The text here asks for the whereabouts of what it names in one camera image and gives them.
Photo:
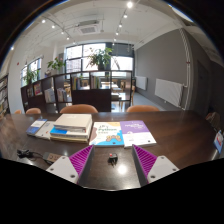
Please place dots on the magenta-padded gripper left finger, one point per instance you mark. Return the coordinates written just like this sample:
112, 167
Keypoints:
63, 168

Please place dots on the large white wall radiator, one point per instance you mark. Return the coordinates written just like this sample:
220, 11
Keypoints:
168, 91

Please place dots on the large green potted plant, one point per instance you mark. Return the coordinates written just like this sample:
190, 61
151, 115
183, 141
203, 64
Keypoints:
100, 57

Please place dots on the dark grey door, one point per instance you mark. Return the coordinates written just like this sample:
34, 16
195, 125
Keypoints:
203, 88

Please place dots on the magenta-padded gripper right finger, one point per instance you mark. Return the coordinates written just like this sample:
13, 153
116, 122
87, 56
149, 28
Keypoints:
161, 167

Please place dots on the medium green potted plant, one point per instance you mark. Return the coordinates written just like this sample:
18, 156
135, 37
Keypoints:
56, 64

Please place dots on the ceiling spot lights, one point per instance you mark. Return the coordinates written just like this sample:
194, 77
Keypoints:
129, 4

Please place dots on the small black charger block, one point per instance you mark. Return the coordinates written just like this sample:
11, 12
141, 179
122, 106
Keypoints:
113, 157

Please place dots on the blue cover book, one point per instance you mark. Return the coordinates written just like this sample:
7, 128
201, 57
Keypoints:
36, 127

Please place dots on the purple and white book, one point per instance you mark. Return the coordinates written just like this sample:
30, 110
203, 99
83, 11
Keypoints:
137, 132

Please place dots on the ceiling air conditioner unit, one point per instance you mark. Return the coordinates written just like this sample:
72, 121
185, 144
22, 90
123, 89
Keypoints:
88, 28

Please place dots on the green potted plant by window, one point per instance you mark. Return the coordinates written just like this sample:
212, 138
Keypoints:
30, 75

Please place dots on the small white wall radiator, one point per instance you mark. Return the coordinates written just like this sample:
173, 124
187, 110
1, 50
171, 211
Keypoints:
141, 82

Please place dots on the dark wooden shelf unit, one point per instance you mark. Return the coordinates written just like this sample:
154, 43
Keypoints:
91, 98

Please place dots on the thick beige book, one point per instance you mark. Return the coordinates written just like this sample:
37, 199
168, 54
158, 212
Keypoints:
73, 121

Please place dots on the large multi-pane window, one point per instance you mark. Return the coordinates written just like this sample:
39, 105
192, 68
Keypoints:
88, 51

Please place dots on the wall bookshelf unit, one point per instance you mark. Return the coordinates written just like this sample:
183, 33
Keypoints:
3, 96

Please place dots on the colourful illustrated book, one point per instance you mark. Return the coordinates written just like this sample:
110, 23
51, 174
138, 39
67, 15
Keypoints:
106, 134

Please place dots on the side window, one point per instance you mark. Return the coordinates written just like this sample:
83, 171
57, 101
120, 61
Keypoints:
29, 68

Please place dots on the orange chair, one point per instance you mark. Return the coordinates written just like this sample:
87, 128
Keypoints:
142, 108
78, 108
17, 112
33, 111

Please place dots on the white cover book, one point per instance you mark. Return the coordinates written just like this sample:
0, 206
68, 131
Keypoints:
45, 130

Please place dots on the blue card sign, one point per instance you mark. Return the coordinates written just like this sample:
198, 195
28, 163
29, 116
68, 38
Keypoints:
218, 141

